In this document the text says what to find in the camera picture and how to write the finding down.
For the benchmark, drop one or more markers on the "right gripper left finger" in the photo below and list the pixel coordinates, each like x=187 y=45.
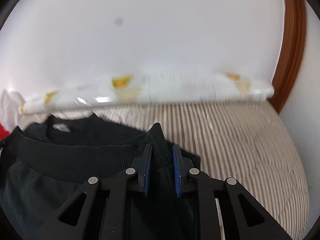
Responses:
x=97 y=209

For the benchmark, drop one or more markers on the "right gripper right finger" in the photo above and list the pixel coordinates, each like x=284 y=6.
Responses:
x=226 y=208

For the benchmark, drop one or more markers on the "striped quilted mattress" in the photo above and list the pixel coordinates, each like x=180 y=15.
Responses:
x=243 y=140

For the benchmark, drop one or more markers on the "red shopping bag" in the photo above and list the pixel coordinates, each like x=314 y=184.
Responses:
x=3 y=132

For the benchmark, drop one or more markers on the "white plastic bag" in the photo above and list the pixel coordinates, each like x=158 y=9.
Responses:
x=10 y=109

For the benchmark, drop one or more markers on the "white rolled paper yellow marks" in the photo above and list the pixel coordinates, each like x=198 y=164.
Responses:
x=150 y=89

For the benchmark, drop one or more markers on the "brown wooden door frame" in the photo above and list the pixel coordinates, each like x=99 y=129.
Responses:
x=291 y=53

